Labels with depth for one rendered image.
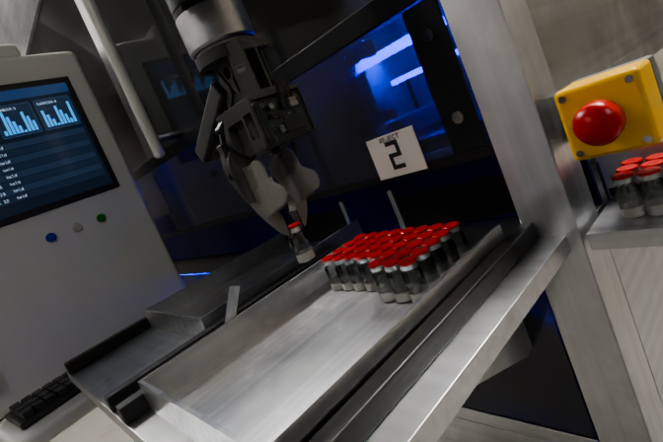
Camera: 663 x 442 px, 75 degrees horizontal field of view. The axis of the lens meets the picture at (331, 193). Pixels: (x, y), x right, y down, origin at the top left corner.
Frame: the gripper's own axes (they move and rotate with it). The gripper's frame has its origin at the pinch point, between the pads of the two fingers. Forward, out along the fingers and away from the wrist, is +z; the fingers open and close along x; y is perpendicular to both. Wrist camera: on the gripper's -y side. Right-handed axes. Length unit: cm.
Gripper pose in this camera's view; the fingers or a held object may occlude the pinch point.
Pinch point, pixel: (287, 220)
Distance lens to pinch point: 51.3
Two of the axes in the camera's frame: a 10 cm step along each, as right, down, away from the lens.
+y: 6.3, -1.6, -7.6
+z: 3.8, 9.2, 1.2
